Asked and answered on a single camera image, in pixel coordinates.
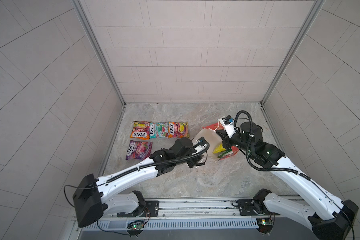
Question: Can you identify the yellow green snack packet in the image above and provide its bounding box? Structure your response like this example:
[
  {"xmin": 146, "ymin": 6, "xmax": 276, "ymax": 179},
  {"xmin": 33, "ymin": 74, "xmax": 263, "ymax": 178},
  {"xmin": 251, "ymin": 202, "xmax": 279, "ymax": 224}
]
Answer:
[{"xmin": 213, "ymin": 144, "xmax": 226, "ymax": 154}]

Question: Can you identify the red paper gift bag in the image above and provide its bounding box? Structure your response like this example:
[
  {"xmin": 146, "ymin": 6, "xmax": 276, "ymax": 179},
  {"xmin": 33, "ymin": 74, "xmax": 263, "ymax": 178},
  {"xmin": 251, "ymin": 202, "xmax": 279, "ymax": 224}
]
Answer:
[{"xmin": 192, "ymin": 123, "xmax": 239, "ymax": 161}]

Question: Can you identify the orange snack packet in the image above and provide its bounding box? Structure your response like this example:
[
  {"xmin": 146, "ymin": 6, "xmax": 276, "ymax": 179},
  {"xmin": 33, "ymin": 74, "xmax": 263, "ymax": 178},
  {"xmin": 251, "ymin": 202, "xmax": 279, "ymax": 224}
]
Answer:
[{"xmin": 168, "ymin": 122, "xmax": 190, "ymax": 138}]

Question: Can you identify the teal snack packet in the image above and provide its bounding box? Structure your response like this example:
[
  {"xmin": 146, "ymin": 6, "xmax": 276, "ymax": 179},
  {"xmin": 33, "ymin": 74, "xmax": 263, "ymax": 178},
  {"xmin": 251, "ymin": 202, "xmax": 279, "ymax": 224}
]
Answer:
[{"xmin": 149, "ymin": 122, "xmax": 169, "ymax": 139}]

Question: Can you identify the purple snack packet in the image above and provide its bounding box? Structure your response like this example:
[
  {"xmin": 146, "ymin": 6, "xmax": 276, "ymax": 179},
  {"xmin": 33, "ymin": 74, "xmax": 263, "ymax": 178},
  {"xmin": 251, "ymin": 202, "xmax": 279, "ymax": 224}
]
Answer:
[{"xmin": 126, "ymin": 140, "xmax": 153, "ymax": 161}]

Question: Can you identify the red orange Fox's candy bag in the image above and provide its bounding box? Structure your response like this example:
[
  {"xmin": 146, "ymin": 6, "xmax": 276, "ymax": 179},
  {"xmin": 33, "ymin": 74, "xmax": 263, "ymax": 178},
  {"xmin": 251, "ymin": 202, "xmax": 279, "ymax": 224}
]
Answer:
[{"xmin": 130, "ymin": 121, "xmax": 150, "ymax": 140}]

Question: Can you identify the green Fox's candy bag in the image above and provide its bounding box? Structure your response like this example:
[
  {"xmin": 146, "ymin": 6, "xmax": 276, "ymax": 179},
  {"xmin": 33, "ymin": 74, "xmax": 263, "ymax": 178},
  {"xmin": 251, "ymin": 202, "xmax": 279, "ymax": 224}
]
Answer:
[{"xmin": 218, "ymin": 149, "xmax": 238, "ymax": 160}]

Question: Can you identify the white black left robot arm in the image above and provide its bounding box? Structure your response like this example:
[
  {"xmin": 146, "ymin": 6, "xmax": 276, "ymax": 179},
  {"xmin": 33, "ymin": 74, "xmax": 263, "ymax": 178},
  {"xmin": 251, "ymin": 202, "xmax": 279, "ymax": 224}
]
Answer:
[{"xmin": 73, "ymin": 138, "xmax": 210, "ymax": 228}]

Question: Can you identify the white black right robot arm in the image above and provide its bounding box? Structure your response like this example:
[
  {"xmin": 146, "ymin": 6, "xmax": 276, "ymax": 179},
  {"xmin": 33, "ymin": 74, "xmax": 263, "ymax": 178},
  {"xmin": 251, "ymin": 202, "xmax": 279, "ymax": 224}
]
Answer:
[{"xmin": 218, "ymin": 116, "xmax": 359, "ymax": 240}]

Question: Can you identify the left green circuit board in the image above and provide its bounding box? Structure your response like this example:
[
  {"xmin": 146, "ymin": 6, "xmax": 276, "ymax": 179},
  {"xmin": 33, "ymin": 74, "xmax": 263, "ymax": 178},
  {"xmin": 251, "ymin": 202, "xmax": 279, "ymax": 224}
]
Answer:
[{"xmin": 127, "ymin": 221, "xmax": 145, "ymax": 231}]

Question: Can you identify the green circuit board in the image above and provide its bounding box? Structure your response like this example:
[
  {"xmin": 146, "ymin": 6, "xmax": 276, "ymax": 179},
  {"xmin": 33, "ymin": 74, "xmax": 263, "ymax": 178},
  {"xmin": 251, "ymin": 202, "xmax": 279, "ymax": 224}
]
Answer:
[
  {"xmin": 127, "ymin": 221, "xmax": 145, "ymax": 231},
  {"xmin": 256, "ymin": 219, "xmax": 274, "ymax": 234}
]

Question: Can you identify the right green circuit board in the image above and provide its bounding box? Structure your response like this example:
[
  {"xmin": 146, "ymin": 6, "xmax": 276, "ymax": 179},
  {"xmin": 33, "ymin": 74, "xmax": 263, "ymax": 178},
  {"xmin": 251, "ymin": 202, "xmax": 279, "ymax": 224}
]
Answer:
[{"xmin": 256, "ymin": 219, "xmax": 274, "ymax": 234}]

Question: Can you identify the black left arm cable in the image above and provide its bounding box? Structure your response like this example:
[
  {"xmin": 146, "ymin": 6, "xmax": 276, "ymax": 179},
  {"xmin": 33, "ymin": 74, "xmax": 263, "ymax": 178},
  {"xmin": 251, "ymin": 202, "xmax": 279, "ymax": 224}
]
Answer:
[{"xmin": 62, "ymin": 140, "xmax": 211, "ymax": 236}]

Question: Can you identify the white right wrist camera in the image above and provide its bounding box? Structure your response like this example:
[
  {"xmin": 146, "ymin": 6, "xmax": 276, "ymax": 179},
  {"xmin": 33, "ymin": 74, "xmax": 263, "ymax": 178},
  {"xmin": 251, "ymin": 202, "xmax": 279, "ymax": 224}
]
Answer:
[{"xmin": 219, "ymin": 115, "xmax": 236, "ymax": 138}]

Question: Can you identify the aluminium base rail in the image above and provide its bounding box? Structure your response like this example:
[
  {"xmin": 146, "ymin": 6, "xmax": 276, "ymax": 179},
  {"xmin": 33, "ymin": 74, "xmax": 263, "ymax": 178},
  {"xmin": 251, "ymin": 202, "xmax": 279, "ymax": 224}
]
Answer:
[{"xmin": 71, "ymin": 196, "xmax": 323, "ymax": 221}]

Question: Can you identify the aluminium corner post right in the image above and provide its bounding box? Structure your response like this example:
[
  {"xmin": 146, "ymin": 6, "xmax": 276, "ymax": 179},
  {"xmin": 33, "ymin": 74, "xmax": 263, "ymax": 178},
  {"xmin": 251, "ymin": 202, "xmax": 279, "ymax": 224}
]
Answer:
[{"xmin": 261, "ymin": 0, "xmax": 325, "ymax": 106}]

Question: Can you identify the aluminium corner post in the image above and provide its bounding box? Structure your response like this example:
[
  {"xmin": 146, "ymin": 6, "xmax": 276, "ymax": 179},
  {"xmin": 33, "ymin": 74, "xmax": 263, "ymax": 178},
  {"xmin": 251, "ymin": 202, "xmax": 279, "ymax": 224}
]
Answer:
[
  {"xmin": 261, "ymin": 0, "xmax": 325, "ymax": 106},
  {"xmin": 72, "ymin": 0, "xmax": 126, "ymax": 106}
]

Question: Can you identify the aluminium corner post left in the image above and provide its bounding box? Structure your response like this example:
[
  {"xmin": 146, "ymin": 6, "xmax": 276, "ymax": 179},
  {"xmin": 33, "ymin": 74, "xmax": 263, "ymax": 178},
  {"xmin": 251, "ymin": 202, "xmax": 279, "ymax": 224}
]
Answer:
[{"xmin": 72, "ymin": 0, "xmax": 126, "ymax": 106}]

